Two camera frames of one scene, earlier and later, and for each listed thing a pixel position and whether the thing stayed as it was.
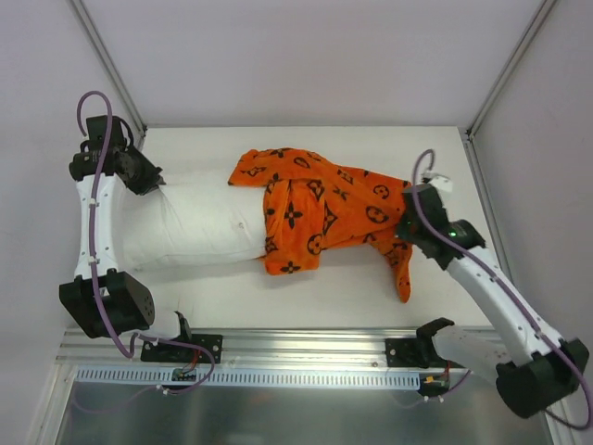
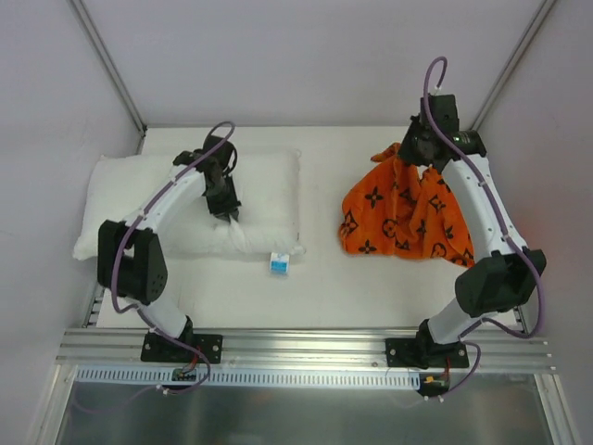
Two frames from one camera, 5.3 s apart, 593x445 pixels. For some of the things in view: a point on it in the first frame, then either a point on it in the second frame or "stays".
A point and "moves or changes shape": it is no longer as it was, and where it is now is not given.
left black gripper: [145, 176] to [224, 205]
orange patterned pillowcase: [311, 203] moves or changes shape
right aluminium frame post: [540, 15] stays
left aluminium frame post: [110, 67] stays
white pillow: [182, 222] moves or changes shape
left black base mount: [170, 352] stays
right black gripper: [414, 215] to [418, 155]
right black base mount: [409, 351] stays
